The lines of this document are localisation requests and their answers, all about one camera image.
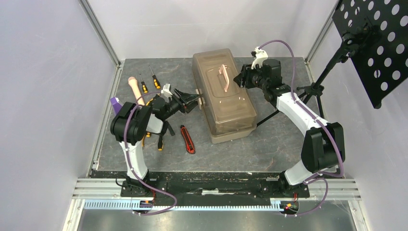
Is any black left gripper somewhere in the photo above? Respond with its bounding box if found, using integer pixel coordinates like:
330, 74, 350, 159
163, 88, 201, 120

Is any beige translucent tool box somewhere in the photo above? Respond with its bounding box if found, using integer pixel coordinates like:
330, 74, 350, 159
192, 49, 257, 144

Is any red black utility knife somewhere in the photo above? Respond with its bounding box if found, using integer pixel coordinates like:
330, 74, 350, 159
180, 125, 196, 154

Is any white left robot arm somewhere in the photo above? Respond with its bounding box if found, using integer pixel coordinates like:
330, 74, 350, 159
110, 89, 199, 196

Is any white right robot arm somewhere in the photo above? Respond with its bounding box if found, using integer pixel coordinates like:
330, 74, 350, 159
234, 59, 345, 196

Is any claw hammer black grip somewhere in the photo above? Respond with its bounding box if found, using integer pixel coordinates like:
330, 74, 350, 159
161, 120, 175, 136

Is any medium black-yellow screwdriver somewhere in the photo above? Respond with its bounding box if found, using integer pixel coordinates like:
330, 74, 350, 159
149, 66, 161, 89

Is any small black-yellow screwdriver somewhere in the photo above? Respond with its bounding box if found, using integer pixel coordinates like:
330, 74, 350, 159
139, 74, 149, 94

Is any black-yellow screwdriver near front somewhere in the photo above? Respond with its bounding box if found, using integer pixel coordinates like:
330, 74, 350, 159
157, 134, 164, 151

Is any purple box with grid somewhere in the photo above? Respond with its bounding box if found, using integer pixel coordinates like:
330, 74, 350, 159
110, 97, 123, 115

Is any black tripod stand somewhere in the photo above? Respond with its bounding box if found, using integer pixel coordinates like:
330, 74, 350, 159
259, 39, 353, 117

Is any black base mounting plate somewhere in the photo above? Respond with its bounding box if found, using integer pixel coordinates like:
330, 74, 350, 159
90, 171, 310, 206

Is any black perforated panel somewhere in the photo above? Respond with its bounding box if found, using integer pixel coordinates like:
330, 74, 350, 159
332, 0, 408, 109

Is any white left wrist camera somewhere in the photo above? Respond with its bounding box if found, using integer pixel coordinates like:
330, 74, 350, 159
161, 83, 173, 98

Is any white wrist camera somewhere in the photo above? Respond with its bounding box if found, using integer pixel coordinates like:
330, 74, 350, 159
251, 47, 268, 69
161, 83, 173, 98

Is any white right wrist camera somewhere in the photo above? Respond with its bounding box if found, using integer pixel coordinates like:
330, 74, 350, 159
251, 47, 268, 69

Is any orange handled tool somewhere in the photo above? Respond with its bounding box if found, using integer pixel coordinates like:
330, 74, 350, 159
141, 132, 151, 147

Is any beige wooden handle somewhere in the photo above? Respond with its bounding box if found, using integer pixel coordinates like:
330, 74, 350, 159
128, 77, 145, 105

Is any aluminium frame rail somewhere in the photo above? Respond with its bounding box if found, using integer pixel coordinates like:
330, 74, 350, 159
78, 0, 122, 67

